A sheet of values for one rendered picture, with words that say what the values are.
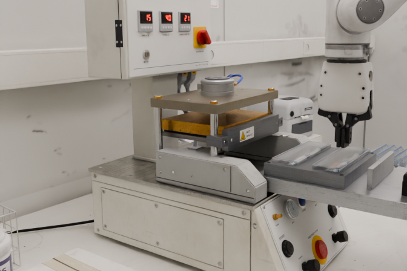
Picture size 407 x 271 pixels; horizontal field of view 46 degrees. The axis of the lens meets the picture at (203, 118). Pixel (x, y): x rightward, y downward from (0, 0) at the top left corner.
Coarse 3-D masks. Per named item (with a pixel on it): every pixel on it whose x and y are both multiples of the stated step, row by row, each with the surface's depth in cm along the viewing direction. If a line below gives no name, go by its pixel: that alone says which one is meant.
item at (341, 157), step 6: (342, 150) 101; (348, 150) 101; (354, 150) 101; (360, 150) 101; (366, 150) 101; (330, 156) 96; (336, 156) 96; (342, 156) 96; (348, 156) 96; (354, 156) 96; (318, 162) 92; (324, 162) 92; (330, 162) 92; (336, 162) 92; (342, 162) 92; (348, 162) 92; (336, 168) 88
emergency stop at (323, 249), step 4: (320, 240) 103; (316, 244) 101; (320, 244) 101; (324, 244) 103; (316, 248) 101; (320, 248) 101; (324, 248) 102; (316, 252) 101; (320, 252) 100; (324, 252) 102; (320, 256) 100; (324, 256) 101
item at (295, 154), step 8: (304, 144) 106; (312, 144) 106; (320, 144) 106; (328, 144) 106; (288, 152) 99; (296, 152) 99; (304, 152) 99; (312, 152) 99; (288, 160) 93; (296, 160) 93
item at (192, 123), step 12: (168, 120) 108; (180, 120) 106; (192, 120) 106; (204, 120) 106; (228, 120) 106; (240, 120) 106; (168, 132) 108; (180, 132) 107; (192, 132) 104; (204, 132) 103
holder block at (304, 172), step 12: (324, 156) 100; (372, 156) 100; (264, 168) 95; (276, 168) 94; (288, 168) 92; (300, 168) 91; (312, 168) 91; (348, 168) 91; (360, 168) 93; (300, 180) 91; (312, 180) 90; (324, 180) 88; (336, 180) 87; (348, 180) 88
